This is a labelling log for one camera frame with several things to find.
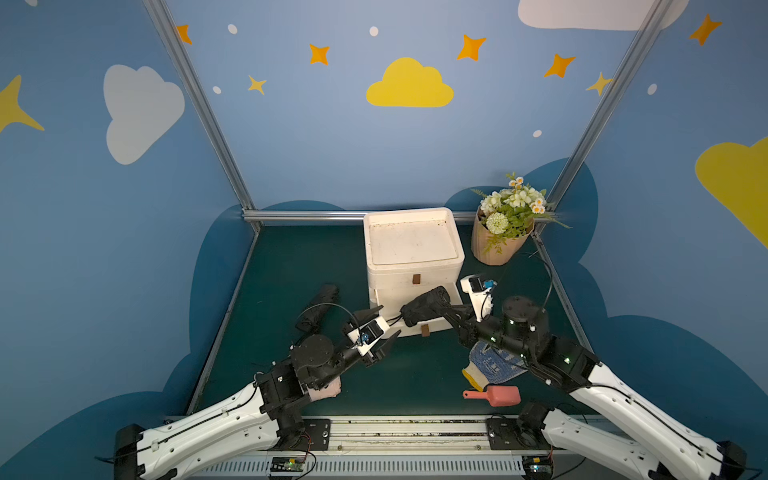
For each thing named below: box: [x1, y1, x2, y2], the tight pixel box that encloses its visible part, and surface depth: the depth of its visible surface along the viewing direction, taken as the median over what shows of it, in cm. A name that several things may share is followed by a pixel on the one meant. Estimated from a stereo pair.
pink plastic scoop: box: [462, 386, 522, 407], surface depth 82 cm
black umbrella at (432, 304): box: [400, 286, 451, 327], surface depth 69 cm
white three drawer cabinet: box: [364, 207, 465, 337], surface depth 86 cm
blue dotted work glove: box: [462, 340, 528, 392], surface depth 86 cm
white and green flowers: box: [471, 172, 572, 254], surface depth 90 cm
